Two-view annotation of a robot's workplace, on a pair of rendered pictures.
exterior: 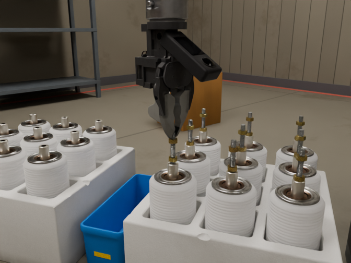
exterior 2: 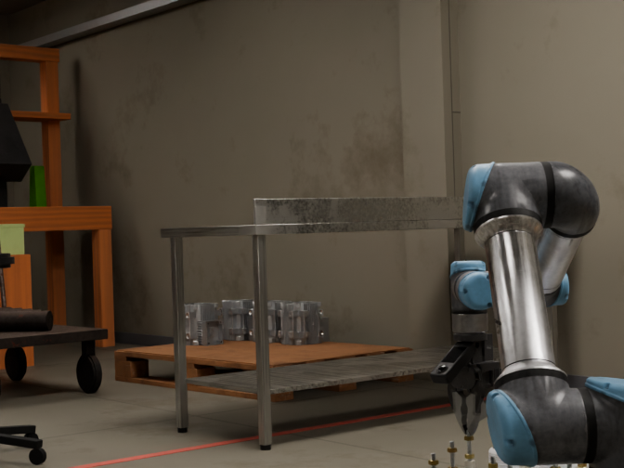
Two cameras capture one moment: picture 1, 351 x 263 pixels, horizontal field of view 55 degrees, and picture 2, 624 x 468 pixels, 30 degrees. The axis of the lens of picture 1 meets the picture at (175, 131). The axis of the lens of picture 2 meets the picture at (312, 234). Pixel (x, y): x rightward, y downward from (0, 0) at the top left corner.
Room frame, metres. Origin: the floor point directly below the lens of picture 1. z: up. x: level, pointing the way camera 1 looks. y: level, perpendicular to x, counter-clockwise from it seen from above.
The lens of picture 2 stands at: (0.52, -2.47, 0.78)
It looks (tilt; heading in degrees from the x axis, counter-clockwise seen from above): 0 degrees down; 95
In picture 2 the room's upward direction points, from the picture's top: 2 degrees counter-clockwise
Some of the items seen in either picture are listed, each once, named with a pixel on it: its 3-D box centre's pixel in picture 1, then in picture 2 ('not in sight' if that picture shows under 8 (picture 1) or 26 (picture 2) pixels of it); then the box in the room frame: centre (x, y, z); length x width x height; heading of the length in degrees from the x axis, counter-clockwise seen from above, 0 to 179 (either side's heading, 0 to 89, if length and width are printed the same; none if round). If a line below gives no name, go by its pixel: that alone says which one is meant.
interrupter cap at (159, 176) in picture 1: (173, 176); not in sight; (0.62, 0.01, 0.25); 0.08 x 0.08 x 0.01
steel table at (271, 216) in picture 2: not in sight; (375, 306); (0.34, 2.41, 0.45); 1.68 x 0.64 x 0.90; 44
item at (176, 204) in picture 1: (173, 216); not in sight; (0.62, 0.01, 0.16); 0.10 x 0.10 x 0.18
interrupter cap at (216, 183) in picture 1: (231, 185); not in sight; (0.58, -0.11, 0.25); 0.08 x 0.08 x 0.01
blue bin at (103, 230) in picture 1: (130, 218); not in sight; (0.77, 0.12, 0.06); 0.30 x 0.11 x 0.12; 161
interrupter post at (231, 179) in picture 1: (231, 179); not in sight; (0.58, -0.11, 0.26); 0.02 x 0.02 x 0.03
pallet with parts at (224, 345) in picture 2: not in sight; (258, 343); (-0.32, 3.59, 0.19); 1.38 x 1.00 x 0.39; 134
